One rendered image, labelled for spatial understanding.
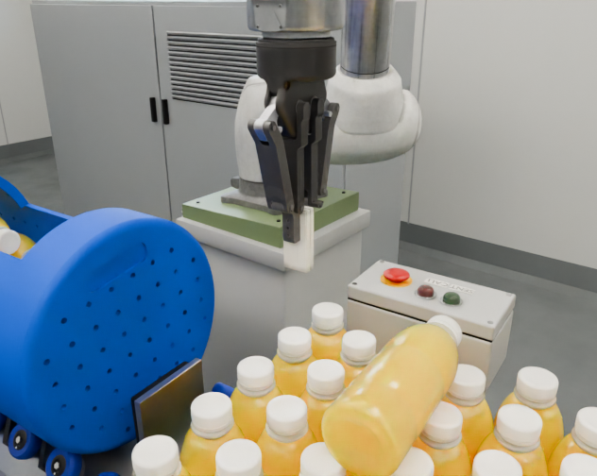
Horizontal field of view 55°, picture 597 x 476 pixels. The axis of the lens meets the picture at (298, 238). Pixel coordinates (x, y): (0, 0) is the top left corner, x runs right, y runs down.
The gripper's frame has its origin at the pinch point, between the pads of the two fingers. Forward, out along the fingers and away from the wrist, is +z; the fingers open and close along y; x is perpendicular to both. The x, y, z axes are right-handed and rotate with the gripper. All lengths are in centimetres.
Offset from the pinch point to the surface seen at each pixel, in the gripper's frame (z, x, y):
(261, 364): 12.3, -0.6, 6.5
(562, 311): 123, 1, -238
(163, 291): 9.2, -16.9, 4.3
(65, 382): 13.4, -16.9, 18.9
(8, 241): 10, -50, 4
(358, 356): 13.5, 6.6, -1.9
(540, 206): 80, -22, -268
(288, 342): 12.3, -0.5, 1.5
